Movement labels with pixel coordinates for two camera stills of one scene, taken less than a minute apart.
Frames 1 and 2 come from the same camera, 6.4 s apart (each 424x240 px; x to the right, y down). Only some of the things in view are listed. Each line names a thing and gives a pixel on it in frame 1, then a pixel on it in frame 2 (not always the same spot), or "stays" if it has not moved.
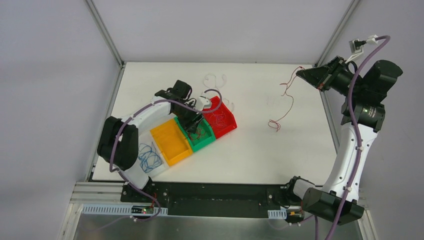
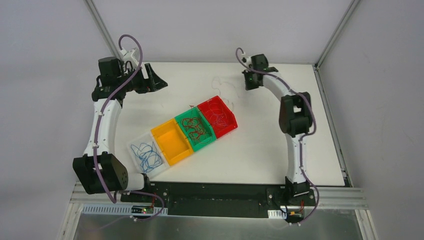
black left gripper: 192,122 to 145,79
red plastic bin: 222,121 stays
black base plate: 210,199 stays
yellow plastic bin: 172,144 stays
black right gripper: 327,76 to 251,82
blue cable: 148,157 stays
